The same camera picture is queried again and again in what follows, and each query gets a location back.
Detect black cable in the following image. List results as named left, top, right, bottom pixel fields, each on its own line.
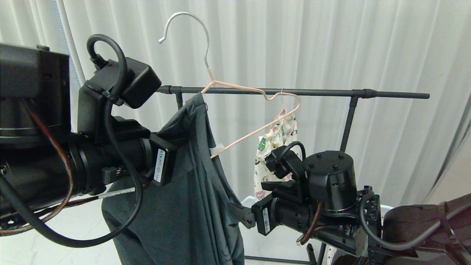
left=86, top=34, right=128, bottom=100
left=0, top=98, right=145, bottom=248
left=359, top=191, right=471, bottom=251
left=279, top=141, right=307, bottom=162

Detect black clothes rack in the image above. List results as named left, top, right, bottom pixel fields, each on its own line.
left=156, top=86, right=430, bottom=265

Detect pink clothes hanger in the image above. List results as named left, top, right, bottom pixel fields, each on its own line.
left=270, top=89, right=292, bottom=124
left=158, top=12, right=301, bottom=159

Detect dark grey garment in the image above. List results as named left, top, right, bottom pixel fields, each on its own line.
left=101, top=92, right=245, bottom=265

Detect cream printed shorts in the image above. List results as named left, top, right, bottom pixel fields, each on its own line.
left=254, top=109, right=298, bottom=201

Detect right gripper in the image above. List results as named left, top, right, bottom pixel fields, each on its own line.
left=251, top=193, right=324, bottom=236

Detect white laundry basket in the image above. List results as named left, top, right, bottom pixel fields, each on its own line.
left=327, top=245, right=368, bottom=265

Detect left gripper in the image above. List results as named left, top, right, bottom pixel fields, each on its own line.
left=70, top=127, right=178, bottom=194

